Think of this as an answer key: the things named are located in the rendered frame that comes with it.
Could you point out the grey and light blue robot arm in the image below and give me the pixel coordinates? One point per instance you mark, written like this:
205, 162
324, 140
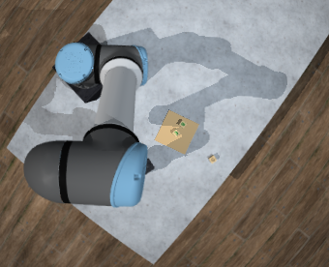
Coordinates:
108, 167

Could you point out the beige block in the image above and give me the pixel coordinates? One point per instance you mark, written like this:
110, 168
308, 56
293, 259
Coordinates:
212, 159
176, 133
182, 124

